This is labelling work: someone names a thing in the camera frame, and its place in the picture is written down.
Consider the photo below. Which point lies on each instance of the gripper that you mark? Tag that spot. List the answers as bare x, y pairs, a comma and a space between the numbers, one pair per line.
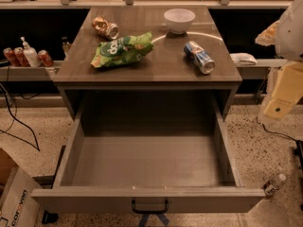
291, 37

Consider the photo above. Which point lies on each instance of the grey top drawer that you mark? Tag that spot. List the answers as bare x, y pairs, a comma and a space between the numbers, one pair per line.
148, 146

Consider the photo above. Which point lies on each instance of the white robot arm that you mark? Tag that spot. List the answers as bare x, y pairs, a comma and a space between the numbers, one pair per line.
286, 34

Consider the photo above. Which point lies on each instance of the white folded cloth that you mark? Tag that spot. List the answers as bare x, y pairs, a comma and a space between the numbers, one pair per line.
243, 59

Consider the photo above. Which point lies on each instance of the blue soda can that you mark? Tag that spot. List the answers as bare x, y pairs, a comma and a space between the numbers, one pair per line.
199, 57

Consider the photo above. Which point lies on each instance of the clear plastic bottle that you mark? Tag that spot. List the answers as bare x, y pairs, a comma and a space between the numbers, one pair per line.
274, 184

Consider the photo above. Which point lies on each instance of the dark wooden cabinet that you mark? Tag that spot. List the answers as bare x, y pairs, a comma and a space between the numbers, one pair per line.
165, 67

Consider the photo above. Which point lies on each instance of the white ceramic bowl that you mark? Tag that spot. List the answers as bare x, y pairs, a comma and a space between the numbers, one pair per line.
178, 21

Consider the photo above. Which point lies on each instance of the green chip bag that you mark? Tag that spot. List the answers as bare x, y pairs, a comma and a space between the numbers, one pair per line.
123, 51

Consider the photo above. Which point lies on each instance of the blue tape cross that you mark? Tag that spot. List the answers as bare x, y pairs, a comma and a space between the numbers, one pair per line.
159, 220

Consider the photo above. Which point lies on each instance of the crushed orange can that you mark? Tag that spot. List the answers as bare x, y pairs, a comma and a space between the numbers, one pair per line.
105, 28

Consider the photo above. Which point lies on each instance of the small dark bottle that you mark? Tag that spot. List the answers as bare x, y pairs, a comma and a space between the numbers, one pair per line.
65, 45

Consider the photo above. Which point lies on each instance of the red can right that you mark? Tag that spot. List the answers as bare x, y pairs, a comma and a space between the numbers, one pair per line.
45, 58

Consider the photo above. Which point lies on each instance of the red can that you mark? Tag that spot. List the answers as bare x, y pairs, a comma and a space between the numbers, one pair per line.
19, 53
45, 58
9, 54

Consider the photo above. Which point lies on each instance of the white soap dispenser bottle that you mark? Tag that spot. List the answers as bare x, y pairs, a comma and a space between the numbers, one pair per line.
31, 54

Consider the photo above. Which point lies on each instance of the red can leftmost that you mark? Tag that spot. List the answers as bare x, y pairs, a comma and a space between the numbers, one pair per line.
9, 54

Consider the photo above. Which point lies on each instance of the cardboard box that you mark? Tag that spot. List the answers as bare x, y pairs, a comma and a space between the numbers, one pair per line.
17, 208

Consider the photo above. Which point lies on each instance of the black drawer handle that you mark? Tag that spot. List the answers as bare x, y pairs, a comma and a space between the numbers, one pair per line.
150, 208

